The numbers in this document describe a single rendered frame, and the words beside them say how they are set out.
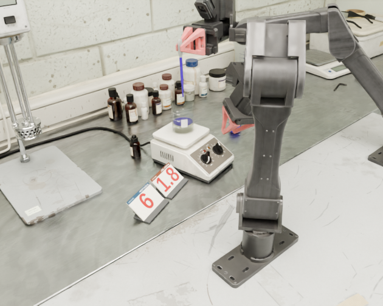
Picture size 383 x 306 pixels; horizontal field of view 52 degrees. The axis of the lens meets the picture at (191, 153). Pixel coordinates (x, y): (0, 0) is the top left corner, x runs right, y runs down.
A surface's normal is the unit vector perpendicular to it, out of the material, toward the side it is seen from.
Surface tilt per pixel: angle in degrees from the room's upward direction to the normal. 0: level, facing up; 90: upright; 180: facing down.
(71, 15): 90
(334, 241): 0
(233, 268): 0
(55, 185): 0
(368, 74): 88
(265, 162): 93
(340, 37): 90
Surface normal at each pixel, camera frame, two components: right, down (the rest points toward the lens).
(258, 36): -0.11, -0.31
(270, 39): -0.13, 0.13
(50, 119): 0.65, 0.39
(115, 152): -0.02, -0.85
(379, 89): -0.24, 0.47
